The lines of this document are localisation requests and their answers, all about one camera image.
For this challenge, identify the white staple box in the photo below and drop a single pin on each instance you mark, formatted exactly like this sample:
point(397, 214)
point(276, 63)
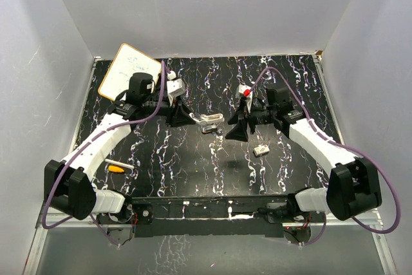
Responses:
point(261, 150)

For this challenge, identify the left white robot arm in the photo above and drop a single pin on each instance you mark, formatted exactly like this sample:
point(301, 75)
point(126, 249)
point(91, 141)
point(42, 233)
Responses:
point(68, 183)

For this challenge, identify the white marker pen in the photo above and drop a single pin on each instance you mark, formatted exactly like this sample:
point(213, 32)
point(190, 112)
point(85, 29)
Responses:
point(119, 164)

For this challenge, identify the aluminium frame rail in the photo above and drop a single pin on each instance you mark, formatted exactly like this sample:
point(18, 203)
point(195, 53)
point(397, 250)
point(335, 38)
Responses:
point(40, 234)

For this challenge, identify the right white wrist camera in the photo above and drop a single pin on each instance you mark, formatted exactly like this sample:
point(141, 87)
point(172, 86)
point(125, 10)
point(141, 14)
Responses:
point(245, 92)

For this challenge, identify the beige grey stapler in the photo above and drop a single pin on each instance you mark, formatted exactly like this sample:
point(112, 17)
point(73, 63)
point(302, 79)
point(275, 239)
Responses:
point(207, 120)

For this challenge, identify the orange marker cap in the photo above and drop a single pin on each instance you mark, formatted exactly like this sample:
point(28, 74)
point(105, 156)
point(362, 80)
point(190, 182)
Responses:
point(115, 169)

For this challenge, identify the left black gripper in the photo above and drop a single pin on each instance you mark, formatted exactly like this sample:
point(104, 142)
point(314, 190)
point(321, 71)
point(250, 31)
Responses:
point(182, 117)

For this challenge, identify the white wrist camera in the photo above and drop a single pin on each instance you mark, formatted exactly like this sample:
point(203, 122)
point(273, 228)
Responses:
point(245, 92)
point(175, 86)

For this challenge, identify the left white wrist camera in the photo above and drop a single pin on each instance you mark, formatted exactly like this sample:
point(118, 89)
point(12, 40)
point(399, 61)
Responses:
point(175, 86)

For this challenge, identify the small whiteboard with wooden frame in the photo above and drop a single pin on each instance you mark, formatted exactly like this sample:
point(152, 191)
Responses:
point(127, 61)

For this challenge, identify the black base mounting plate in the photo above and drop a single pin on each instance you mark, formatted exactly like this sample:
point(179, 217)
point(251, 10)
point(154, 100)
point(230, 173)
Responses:
point(209, 215)

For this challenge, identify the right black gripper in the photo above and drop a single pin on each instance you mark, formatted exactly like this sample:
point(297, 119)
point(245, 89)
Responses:
point(239, 132)

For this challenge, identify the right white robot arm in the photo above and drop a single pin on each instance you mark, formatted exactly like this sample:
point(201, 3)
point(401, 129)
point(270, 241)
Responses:
point(353, 186)

